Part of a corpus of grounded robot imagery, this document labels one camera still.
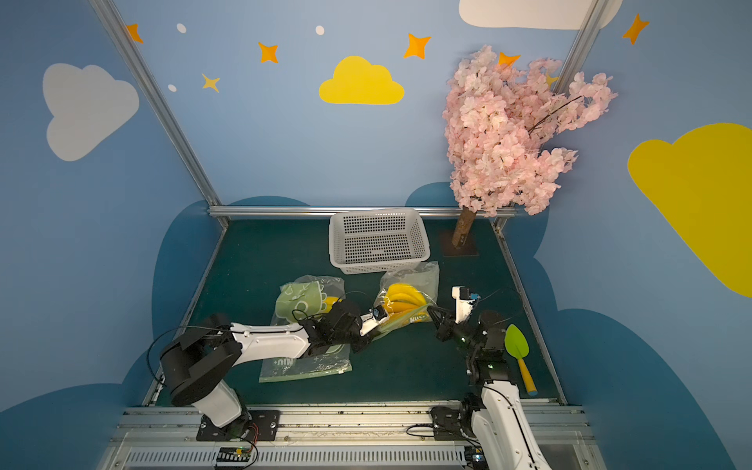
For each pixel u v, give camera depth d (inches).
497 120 25.7
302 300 37.3
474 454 28.9
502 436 19.0
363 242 45.2
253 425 28.8
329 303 36.7
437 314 31.1
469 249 45.0
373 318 29.4
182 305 40.0
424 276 38.8
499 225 49.4
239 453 28.3
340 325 27.0
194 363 17.8
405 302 37.2
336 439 28.9
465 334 27.4
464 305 28.2
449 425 29.4
